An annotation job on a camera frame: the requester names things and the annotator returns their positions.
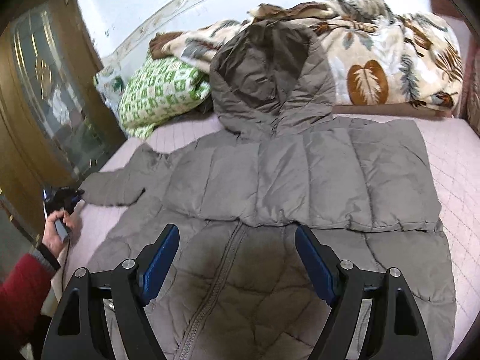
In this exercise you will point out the white green printed pillow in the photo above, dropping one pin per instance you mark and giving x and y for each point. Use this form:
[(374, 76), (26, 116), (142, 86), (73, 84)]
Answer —
[(108, 80)]

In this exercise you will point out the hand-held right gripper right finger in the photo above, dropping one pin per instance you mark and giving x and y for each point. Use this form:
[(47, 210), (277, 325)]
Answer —
[(314, 260)]

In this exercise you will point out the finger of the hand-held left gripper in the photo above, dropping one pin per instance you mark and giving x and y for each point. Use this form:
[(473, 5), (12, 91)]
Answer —
[(78, 195)]

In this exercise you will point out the grey hooded puffer jacket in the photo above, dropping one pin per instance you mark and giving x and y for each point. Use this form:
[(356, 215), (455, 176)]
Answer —
[(285, 180)]

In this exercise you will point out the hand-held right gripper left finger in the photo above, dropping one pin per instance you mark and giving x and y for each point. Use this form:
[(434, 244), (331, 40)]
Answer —
[(162, 258)]

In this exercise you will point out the green white patterned pillow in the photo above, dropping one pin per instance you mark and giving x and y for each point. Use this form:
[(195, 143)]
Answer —
[(157, 93)]

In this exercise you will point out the wooden cabinet with glass door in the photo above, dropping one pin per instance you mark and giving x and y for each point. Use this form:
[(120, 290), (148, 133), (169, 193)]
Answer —
[(41, 108)]

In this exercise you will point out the leaf print fleece blanket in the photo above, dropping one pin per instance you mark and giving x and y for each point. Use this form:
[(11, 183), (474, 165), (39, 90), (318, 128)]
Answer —
[(378, 56)]

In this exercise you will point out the person's left hand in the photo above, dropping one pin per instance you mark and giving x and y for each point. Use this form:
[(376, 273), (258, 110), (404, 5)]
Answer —
[(52, 234)]

